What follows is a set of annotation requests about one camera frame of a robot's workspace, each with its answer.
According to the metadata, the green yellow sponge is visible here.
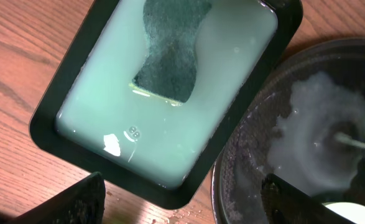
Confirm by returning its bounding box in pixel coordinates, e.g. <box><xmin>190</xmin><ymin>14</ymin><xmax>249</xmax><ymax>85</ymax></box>
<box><xmin>132</xmin><ymin>0</ymin><xmax>213</xmax><ymax>103</ymax></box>

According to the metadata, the black rectangular water tray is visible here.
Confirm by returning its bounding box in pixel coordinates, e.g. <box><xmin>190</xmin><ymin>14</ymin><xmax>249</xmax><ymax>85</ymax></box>
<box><xmin>29</xmin><ymin>1</ymin><xmax>303</xmax><ymax>210</ymax></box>

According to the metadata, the black round tray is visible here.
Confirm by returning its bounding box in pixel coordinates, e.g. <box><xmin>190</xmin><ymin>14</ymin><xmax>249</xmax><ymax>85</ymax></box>
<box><xmin>211</xmin><ymin>39</ymin><xmax>365</xmax><ymax>223</ymax></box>

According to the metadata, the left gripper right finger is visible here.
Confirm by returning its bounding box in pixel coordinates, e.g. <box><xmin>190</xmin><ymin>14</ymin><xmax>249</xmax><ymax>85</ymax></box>
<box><xmin>261</xmin><ymin>174</ymin><xmax>352</xmax><ymax>224</ymax></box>

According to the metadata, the white plate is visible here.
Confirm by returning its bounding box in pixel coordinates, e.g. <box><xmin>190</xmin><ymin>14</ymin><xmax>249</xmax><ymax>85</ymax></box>
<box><xmin>323</xmin><ymin>202</ymin><xmax>365</xmax><ymax>224</ymax></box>

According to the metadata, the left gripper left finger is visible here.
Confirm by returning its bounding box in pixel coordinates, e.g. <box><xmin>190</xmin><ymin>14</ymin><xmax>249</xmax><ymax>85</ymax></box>
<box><xmin>9</xmin><ymin>172</ymin><xmax>105</xmax><ymax>224</ymax></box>

